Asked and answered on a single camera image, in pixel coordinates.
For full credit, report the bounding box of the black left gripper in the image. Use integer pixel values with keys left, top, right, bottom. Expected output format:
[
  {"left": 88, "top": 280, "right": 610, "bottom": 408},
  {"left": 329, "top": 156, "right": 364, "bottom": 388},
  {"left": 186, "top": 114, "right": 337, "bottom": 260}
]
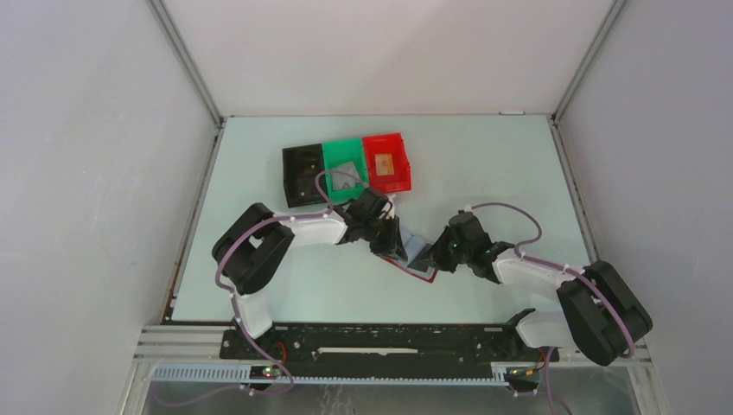
[{"left": 360, "top": 215, "right": 407, "bottom": 263}]

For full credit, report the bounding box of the red leather card holder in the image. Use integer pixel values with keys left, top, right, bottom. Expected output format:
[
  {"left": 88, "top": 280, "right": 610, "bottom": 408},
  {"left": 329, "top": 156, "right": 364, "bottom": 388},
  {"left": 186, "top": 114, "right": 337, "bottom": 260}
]
[{"left": 383, "top": 258, "right": 438, "bottom": 284}]

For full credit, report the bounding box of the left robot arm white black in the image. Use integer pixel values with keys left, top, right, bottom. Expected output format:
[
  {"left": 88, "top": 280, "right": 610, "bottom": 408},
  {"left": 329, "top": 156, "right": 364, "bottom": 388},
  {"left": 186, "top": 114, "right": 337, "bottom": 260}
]
[{"left": 212, "top": 188, "right": 408, "bottom": 361}]

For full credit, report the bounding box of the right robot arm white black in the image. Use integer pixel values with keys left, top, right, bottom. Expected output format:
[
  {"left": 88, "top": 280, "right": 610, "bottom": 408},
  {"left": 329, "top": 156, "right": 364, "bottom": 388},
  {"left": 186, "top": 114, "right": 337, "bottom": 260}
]
[{"left": 417, "top": 210, "right": 653, "bottom": 367}]

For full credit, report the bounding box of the grey card in green bin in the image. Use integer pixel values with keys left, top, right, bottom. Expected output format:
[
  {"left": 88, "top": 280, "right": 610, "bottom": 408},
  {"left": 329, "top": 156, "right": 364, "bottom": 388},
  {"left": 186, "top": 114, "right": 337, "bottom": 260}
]
[{"left": 331, "top": 161, "right": 360, "bottom": 191}]

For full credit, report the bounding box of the orange card in red bin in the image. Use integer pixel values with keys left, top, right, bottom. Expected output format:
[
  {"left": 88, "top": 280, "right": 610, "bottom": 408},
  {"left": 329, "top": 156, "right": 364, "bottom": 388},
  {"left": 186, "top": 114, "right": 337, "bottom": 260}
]
[{"left": 374, "top": 153, "right": 394, "bottom": 176}]

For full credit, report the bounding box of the red plastic bin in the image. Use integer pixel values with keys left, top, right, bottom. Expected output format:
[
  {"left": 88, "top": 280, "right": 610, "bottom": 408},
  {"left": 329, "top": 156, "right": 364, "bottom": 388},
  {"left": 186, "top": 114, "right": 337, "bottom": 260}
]
[{"left": 362, "top": 132, "right": 412, "bottom": 194}]

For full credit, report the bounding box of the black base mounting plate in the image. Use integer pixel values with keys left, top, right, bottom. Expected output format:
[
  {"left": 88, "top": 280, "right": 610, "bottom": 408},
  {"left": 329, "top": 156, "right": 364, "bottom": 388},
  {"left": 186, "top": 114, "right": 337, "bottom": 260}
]
[{"left": 220, "top": 322, "right": 547, "bottom": 380}]

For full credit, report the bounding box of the green plastic bin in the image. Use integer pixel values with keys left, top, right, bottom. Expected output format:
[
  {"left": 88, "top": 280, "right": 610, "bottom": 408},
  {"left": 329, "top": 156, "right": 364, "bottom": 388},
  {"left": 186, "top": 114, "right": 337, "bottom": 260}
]
[{"left": 322, "top": 137, "right": 368, "bottom": 202}]

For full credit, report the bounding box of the black plastic bin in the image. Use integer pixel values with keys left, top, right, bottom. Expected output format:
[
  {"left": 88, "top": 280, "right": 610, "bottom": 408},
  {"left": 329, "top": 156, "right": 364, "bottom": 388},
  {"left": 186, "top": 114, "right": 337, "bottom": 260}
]
[{"left": 282, "top": 144, "right": 325, "bottom": 208}]

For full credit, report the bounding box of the grey slotted cable duct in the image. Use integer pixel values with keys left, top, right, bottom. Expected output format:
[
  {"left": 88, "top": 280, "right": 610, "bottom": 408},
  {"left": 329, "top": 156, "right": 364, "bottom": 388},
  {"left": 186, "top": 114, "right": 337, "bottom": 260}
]
[{"left": 150, "top": 366, "right": 511, "bottom": 386}]

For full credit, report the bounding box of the aluminium frame rail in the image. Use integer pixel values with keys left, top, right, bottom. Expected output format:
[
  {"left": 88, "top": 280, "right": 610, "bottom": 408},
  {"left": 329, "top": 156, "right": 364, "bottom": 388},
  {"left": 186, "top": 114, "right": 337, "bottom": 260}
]
[{"left": 133, "top": 325, "right": 228, "bottom": 363}]

